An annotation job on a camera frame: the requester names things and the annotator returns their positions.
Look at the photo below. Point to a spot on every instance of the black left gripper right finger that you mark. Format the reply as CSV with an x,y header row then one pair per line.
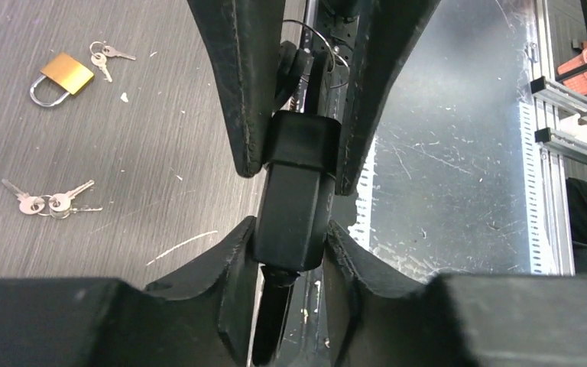
x,y
380,317

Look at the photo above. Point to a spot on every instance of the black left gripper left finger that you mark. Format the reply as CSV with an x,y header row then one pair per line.
x,y
198,315

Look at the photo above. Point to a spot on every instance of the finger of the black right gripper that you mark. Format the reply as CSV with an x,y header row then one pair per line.
x,y
242,40
387,32

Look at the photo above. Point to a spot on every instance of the black-headed key bunch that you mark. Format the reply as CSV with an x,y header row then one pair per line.
x,y
293,61

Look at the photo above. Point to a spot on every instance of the black padlock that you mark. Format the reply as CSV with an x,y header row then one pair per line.
x,y
300,159

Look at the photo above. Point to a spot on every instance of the small silver key bunch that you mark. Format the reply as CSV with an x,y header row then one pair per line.
x,y
101,53

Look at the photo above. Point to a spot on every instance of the silver key bunch centre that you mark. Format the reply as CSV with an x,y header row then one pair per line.
x,y
58,205

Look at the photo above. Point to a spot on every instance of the large brass padlock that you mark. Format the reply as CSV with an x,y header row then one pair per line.
x,y
67,73

